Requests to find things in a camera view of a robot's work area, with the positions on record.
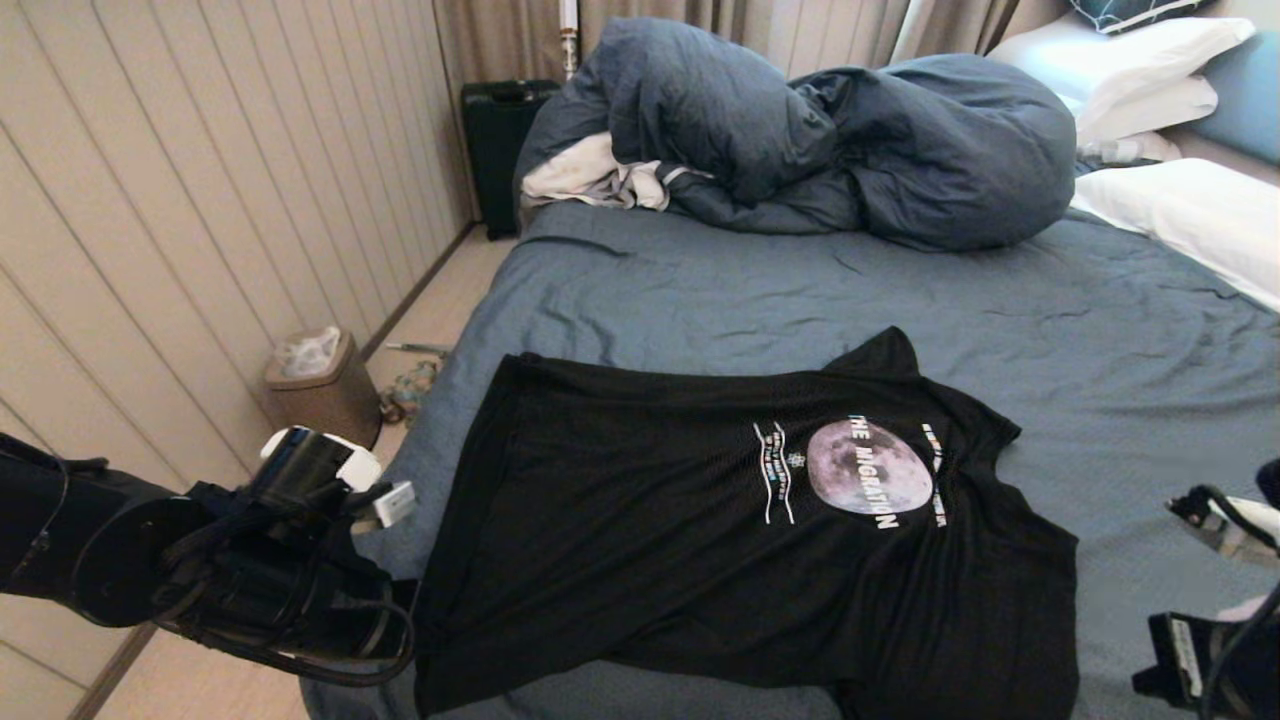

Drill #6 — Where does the white crumpled cloth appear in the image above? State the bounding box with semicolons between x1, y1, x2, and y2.
522;130;716;213

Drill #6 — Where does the dark blue duvet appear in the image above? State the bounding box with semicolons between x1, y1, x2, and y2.
515;15;1081;253

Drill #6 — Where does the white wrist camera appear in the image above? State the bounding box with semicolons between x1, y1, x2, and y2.
1165;485;1280;571
372;482;417;529

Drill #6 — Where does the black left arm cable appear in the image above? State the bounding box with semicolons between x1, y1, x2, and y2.
155;595;417;689

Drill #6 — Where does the clear plastic bin bag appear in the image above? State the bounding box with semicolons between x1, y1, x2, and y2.
275;325;343;379

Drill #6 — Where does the black suitcase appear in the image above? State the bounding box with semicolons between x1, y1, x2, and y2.
460;80;561;241

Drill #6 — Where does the black moon print t-shirt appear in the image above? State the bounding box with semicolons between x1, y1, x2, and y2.
413;327;1081;720

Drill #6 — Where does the blue bed sheet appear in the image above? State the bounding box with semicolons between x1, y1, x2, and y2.
300;200;1280;720

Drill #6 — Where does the beige trash bin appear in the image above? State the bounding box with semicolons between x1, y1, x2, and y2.
263;328;383;451

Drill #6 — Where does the flat white pillow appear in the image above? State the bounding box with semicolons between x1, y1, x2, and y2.
1075;75;1221;151

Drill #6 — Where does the long white pillow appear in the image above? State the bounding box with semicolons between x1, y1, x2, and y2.
1070;158;1280;313

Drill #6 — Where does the multicoloured rag mop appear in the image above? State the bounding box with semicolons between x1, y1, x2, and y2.
380;342;451;426

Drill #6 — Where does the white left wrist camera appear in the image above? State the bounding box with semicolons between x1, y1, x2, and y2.
372;482;417;529

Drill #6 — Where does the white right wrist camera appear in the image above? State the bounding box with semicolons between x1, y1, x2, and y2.
1165;485;1280;571

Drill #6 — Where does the dark patterned cushion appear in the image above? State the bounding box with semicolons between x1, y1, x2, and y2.
1065;0;1216;36

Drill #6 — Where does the light blue headboard cushion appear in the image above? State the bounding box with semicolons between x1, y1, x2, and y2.
1190;30;1280;166

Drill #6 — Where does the beige curtain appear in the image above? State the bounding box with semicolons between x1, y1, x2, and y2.
435;0;1021;96

